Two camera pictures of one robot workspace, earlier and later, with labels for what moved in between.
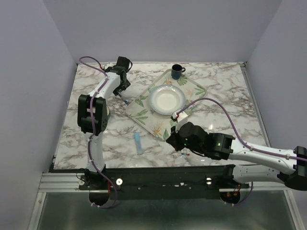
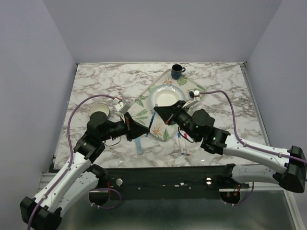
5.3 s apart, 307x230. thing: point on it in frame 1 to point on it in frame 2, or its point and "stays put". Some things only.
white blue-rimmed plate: (165, 99) stays put
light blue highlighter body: (138, 143) stays put
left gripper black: (121, 88) to (133, 129)
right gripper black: (173, 139) to (166, 112)
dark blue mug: (176, 71) stays put
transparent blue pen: (126, 101) to (150, 123)
